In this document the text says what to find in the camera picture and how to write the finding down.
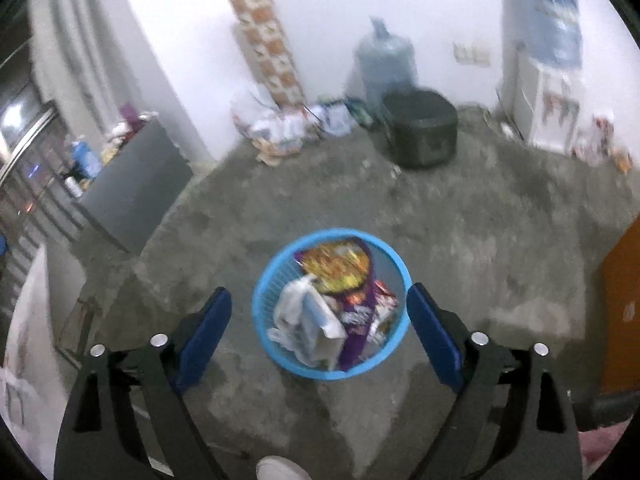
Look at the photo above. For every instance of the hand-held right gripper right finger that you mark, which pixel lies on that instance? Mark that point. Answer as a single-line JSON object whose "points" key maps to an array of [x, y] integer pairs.
{"points": [[435, 340]]}

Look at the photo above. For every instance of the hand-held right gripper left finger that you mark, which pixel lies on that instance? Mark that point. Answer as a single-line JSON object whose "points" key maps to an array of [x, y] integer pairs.
{"points": [[205, 340]]}

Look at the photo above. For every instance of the blue plastic mesh basket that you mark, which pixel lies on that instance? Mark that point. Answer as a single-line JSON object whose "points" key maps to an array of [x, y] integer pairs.
{"points": [[265, 330]]}

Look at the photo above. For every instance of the white plastic bag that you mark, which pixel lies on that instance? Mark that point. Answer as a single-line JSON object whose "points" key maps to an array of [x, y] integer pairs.
{"points": [[287, 310]]}

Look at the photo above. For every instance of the white cardboard box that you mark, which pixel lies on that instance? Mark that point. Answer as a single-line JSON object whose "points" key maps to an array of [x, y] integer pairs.
{"points": [[322, 325]]}

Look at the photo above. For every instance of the purple snack bag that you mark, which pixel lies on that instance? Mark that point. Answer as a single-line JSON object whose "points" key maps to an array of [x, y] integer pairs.
{"points": [[335, 265]]}

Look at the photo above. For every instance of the person's white shoe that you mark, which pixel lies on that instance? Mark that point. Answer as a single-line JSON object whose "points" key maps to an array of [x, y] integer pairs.
{"points": [[282, 470]]}

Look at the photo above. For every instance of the grey cabinet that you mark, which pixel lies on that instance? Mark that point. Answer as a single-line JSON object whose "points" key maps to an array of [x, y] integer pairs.
{"points": [[135, 180]]}

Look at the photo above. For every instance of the white patterned table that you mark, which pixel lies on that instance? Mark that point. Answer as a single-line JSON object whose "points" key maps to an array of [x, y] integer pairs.
{"points": [[25, 320]]}

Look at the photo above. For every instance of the orange door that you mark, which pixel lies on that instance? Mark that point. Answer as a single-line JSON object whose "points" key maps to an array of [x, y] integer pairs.
{"points": [[622, 310]]}

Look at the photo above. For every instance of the black rice cooker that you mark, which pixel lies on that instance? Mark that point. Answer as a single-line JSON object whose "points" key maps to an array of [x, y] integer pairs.
{"points": [[422, 130]]}

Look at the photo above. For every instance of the metal window railing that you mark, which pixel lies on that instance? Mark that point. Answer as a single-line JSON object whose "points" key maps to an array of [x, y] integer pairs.
{"points": [[35, 210]]}

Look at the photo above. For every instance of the blue detergent bottle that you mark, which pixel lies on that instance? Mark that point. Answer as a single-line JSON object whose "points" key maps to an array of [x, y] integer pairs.
{"points": [[86, 160]]}

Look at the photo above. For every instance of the pile of bags and papers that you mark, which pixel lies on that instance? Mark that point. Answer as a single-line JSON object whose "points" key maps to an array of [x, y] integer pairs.
{"points": [[280, 130]]}

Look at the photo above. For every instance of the white water dispenser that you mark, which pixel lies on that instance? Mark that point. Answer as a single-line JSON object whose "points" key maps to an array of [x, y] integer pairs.
{"points": [[542, 105]]}

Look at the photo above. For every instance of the empty water jug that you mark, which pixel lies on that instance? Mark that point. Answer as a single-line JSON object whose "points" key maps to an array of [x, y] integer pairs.
{"points": [[385, 60]]}

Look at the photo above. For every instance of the orange patterned carton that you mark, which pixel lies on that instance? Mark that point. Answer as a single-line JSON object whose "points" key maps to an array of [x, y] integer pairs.
{"points": [[267, 45]]}

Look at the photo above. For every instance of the grey curtain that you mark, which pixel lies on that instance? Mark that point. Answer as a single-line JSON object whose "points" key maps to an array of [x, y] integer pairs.
{"points": [[90, 40]]}

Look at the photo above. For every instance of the blue water dispenser bottle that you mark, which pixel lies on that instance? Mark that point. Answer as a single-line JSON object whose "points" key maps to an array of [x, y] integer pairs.
{"points": [[547, 15]]}

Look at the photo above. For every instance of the wall socket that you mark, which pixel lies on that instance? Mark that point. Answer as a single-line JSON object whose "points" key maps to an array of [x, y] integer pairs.
{"points": [[471, 54]]}

